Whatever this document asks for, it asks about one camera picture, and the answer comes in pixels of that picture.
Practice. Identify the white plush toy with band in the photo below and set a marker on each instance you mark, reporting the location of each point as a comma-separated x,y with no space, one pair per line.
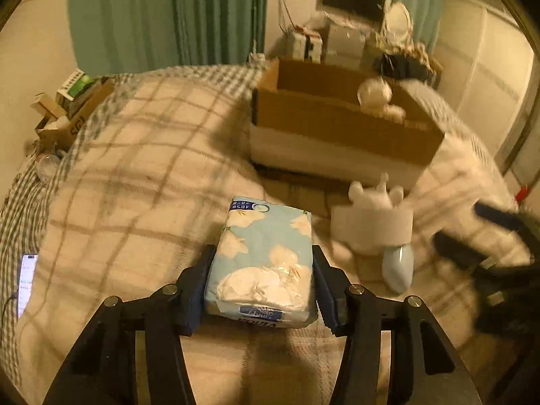
375,223

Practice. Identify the plaid blanket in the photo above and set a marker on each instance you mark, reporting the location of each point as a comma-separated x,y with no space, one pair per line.
168,185

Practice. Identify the checkered bed sheet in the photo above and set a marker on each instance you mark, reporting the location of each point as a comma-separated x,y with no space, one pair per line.
25,202

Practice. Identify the green and white carton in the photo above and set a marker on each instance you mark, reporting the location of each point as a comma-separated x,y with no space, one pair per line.
76,84

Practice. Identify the large cardboard box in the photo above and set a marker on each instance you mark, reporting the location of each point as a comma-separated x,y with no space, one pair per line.
337,122

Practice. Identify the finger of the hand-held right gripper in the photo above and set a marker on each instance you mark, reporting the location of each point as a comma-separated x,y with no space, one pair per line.
464,253

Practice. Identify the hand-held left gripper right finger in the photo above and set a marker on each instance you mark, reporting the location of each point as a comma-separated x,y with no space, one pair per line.
331,303

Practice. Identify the small cardboard box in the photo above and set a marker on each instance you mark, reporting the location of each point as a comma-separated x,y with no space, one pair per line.
69,112

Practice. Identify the smartphone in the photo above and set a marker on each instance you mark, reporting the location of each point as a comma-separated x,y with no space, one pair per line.
26,284

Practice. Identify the white wardrobe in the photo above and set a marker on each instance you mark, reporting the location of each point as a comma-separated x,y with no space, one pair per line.
485,63

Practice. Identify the green curtain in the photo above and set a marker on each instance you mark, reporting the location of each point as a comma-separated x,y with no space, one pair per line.
168,14

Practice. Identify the white round fan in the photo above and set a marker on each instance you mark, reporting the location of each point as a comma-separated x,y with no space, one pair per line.
396,19

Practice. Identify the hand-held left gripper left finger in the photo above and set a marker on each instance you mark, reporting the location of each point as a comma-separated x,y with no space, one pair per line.
195,303

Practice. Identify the blue floral tissue pack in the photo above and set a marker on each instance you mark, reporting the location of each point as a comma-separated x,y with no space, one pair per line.
261,265

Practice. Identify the dark cloth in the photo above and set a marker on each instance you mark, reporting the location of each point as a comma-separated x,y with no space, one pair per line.
400,65

